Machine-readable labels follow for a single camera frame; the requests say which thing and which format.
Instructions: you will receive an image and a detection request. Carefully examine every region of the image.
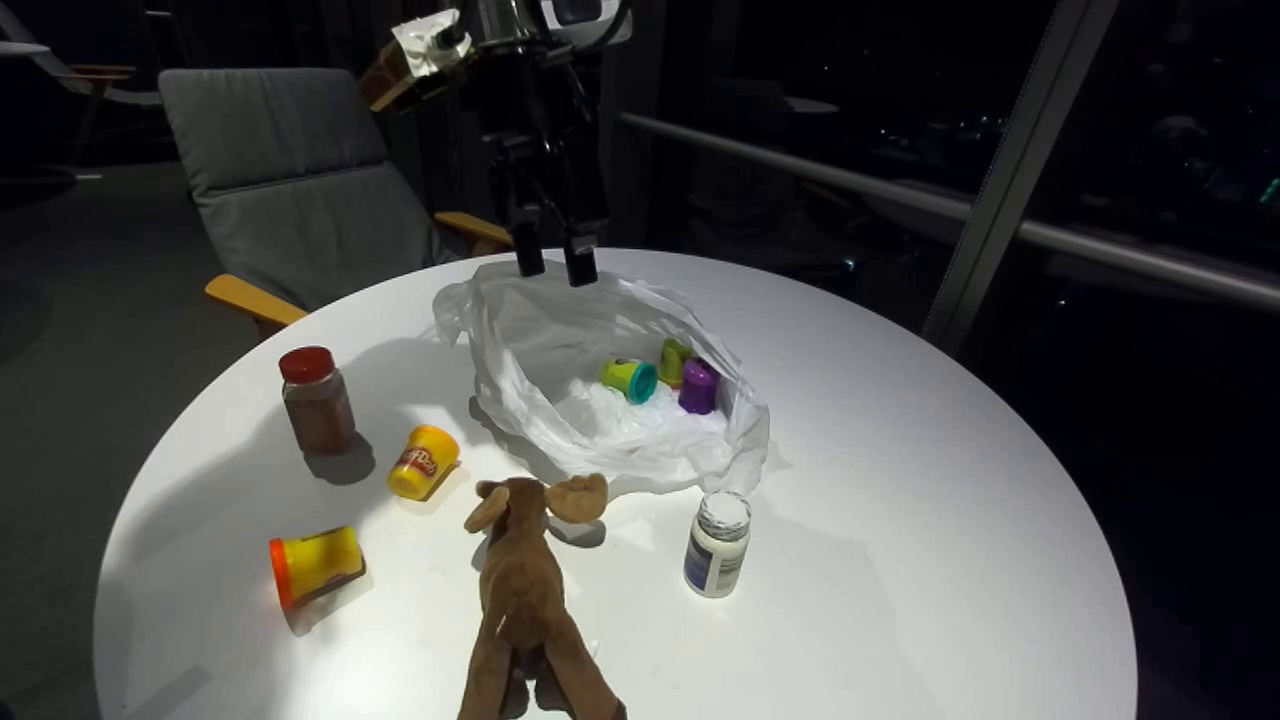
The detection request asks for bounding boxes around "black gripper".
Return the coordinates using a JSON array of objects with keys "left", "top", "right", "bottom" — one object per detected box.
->
[{"left": 472, "top": 47, "right": 613, "bottom": 294}]

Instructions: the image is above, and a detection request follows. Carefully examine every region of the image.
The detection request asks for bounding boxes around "teal lid dough tub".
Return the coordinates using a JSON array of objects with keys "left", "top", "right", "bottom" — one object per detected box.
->
[{"left": 598, "top": 352, "right": 666, "bottom": 410}]

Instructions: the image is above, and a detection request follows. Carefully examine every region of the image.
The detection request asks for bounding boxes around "yellow tub orange lid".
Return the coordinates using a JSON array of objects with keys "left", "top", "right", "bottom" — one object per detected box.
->
[{"left": 383, "top": 420, "right": 469, "bottom": 507}]

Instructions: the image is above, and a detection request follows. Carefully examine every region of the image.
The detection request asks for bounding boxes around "spice jar red lid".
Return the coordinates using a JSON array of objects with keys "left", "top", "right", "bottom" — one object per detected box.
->
[{"left": 276, "top": 342, "right": 366, "bottom": 464}]

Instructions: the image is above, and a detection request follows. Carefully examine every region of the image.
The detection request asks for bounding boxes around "white bottle blue label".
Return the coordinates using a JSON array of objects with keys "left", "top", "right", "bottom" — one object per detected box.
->
[{"left": 680, "top": 484, "right": 758, "bottom": 605}]

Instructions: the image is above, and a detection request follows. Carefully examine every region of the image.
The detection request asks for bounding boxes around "brown plush moose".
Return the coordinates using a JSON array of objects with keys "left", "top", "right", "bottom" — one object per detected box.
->
[{"left": 454, "top": 470, "right": 633, "bottom": 720}]

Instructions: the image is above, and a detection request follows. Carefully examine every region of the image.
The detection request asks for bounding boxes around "yellow tub red-orange lid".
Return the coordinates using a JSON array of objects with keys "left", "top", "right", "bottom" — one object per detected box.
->
[{"left": 265, "top": 522, "right": 371, "bottom": 620}]

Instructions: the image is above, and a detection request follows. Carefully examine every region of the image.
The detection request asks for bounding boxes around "yellow wooden plank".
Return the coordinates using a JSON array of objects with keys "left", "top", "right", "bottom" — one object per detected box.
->
[
  {"left": 431, "top": 207, "right": 520, "bottom": 258},
  {"left": 199, "top": 268, "right": 311, "bottom": 332}
]

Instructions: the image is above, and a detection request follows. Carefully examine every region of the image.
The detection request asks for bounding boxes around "clear plastic bag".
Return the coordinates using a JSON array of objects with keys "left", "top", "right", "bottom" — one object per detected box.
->
[{"left": 431, "top": 258, "right": 777, "bottom": 501}]

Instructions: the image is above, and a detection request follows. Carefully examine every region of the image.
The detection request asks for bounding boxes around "grey fabric chair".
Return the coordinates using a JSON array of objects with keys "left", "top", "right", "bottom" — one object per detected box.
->
[{"left": 157, "top": 63, "right": 458, "bottom": 312}]

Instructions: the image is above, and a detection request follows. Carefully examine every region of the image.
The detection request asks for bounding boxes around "metal window railing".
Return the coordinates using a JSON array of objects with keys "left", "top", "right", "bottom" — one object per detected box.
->
[{"left": 616, "top": 108, "right": 1280, "bottom": 312}]

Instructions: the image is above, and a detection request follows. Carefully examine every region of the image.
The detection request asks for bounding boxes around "grey window post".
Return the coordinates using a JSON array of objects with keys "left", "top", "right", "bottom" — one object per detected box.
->
[{"left": 922, "top": 0, "right": 1125, "bottom": 352}]

